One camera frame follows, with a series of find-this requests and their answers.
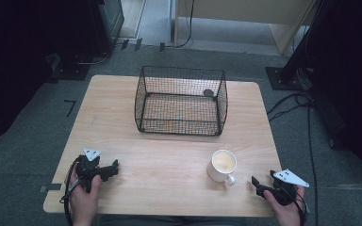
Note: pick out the black stand base plate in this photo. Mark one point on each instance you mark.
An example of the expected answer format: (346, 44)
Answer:
(276, 78)

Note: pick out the dark stand base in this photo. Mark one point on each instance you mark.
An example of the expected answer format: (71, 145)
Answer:
(70, 70)

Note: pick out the black stand pole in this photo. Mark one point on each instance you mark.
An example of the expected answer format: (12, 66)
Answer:
(301, 47)

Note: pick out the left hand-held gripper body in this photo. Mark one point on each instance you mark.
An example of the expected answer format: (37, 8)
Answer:
(88, 169)

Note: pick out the beige wooden furniture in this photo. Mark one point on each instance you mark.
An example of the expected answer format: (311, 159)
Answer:
(248, 8)

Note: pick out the round dark basket tag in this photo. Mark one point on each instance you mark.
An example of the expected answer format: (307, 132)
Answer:
(208, 93)

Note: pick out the black cabinet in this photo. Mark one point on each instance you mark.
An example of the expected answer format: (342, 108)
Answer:
(111, 22)

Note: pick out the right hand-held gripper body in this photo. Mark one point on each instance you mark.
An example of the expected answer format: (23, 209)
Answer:
(285, 190)

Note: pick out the person's right hand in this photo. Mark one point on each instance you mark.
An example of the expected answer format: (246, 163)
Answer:
(287, 215)

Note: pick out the person's left hand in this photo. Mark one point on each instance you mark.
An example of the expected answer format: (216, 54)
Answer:
(83, 204)

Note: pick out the white cup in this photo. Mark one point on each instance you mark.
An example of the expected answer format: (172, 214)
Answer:
(217, 174)

